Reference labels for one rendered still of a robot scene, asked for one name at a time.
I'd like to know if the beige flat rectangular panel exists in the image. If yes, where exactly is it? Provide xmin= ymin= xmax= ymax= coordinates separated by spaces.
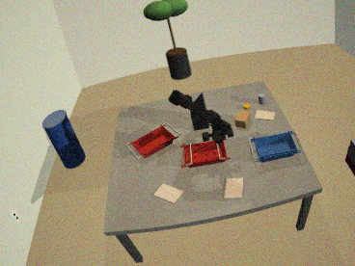
xmin=154 ymin=184 xmax=184 ymax=203
xmin=255 ymin=110 xmax=275 ymax=120
xmin=224 ymin=177 xmax=243 ymax=199

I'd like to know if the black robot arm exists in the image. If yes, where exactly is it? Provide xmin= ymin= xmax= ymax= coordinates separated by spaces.
xmin=168 ymin=90 xmax=232 ymax=144

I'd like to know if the grey cylinder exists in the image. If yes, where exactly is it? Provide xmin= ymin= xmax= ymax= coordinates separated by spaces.
xmin=259 ymin=93 xmax=265 ymax=105

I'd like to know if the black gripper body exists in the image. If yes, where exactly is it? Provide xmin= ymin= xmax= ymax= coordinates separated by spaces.
xmin=202 ymin=127 xmax=233 ymax=142

